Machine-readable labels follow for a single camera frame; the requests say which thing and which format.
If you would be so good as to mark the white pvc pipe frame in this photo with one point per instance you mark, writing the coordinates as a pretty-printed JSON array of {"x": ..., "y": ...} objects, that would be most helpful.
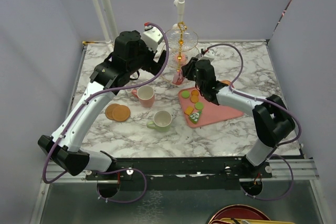
[{"x": 108, "y": 24}]

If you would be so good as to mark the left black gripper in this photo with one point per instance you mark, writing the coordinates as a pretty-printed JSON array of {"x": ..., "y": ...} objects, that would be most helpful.
[{"x": 153, "y": 66}]

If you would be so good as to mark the green mug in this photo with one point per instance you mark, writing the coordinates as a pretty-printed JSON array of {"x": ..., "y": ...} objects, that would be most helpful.
[{"x": 161, "y": 121}]

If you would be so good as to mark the red round tray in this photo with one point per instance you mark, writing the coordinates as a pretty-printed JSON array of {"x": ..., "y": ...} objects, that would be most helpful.
[{"x": 239, "y": 211}]

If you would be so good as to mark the yellow-handled tool at wall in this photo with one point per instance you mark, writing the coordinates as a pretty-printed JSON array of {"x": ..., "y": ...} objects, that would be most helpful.
[{"x": 92, "y": 42}]

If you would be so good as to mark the cork coaster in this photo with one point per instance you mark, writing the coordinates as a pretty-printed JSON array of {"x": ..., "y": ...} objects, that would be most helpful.
[
  {"x": 109, "y": 110},
  {"x": 121, "y": 113}
]

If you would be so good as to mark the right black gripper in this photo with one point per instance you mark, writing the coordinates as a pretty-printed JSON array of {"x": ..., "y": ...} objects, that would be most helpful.
[{"x": 188, "y": 68}]

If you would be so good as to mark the pink serving tray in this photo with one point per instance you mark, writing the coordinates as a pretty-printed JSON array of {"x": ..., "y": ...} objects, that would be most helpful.
[{"x": 211, "y": 113}]

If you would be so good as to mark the pink mug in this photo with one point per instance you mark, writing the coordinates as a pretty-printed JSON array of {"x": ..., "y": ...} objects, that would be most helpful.
[{"x": 145, "y": 95}]

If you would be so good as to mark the toy bread bun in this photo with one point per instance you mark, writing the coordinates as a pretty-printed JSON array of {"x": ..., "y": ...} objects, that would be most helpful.
[{"x": 226, "y": 82}]

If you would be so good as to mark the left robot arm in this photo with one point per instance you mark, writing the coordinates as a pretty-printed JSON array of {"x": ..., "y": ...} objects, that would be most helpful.
[{"x": 132, "y": 51}]

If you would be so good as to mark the aluminium rail base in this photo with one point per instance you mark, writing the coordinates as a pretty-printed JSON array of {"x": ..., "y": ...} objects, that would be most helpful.
[{"x": 231, "y": 167}]

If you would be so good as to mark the toy green macaron upper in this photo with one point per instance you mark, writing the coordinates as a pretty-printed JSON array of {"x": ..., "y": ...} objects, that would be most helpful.
[{"x": 185, "y": 94}]

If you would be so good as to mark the toy orange round cookie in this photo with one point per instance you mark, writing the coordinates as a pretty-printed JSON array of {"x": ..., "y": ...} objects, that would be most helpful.
[{"x": 194, "y": 98}]

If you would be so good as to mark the toy pink swirl roll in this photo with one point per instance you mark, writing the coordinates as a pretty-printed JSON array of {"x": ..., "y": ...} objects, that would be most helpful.
[{"x": 182, "y": 59}]

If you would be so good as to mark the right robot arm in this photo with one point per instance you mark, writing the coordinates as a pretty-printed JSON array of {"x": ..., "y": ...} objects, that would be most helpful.
[{"x": 272, "y": 120}]

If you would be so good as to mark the three-tier glass dessert stand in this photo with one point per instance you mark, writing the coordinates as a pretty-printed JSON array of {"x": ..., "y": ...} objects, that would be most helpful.
[{"x": 182, "y": 40}]

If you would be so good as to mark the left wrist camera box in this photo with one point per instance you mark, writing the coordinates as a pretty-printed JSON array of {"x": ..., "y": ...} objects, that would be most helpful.
[{"x": 152, "y": 37}]

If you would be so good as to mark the toy yellow cracker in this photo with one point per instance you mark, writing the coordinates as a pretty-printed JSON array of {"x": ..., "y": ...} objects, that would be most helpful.
[{"x": 189, "y": 110}]

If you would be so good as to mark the toy green cake slice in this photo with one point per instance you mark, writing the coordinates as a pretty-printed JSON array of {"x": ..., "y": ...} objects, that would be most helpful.
[{"x": 195, "y": 117}]

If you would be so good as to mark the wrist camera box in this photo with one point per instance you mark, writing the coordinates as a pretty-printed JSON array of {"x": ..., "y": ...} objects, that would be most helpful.
[
  {"x": 152, "y": 37},
  {"x": 209, "y": 55}
]

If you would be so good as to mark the toy green macaron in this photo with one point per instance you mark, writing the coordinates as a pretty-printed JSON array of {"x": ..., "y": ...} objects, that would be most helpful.
[
  {"x": 185, "y": 94},
  {"x": 199, "y": 105}
]

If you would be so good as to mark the toy brown chip cookie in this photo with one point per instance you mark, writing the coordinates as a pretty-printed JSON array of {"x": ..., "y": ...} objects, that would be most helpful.
[{"x": 195, "y": 93}]

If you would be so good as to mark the toy green macaron lower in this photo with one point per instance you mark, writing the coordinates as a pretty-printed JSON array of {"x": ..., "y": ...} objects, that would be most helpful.
[{"x": 199, "y": 105}]

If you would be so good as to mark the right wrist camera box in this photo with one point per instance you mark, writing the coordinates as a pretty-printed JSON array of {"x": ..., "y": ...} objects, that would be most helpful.
[{"x": 209, "y": 55}]

